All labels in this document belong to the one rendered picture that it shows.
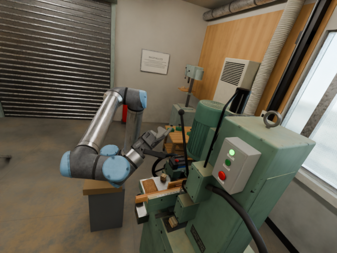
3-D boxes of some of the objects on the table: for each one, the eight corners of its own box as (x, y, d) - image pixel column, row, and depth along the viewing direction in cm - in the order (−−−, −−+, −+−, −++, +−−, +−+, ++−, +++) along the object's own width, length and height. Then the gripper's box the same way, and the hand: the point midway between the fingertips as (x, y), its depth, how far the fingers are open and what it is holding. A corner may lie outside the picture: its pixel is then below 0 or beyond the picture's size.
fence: (224, 184, 115) (227, 179, 113) (226, 186, 114) (228, 180, 111) (147, 204, 90) (148, 197, 87) (148, 206, 88) (149, 200, 86)
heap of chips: (153, 178, 108) (153, 175, 107) (159, 193, 98) (159, 190, 97) (141, 180, 104) (141, 177, 103) (146, 196, 94) (146, 193, 93)
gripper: (135, 145, 65) (165, 116, 73) (127, 147, 83) (152, 123, 91) (149, 159, 66) (177, 129, 75) (138, 158, 84) (161, 134, 92)
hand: (167, 130), depth 83 cm, fingers open, 14 cm apart
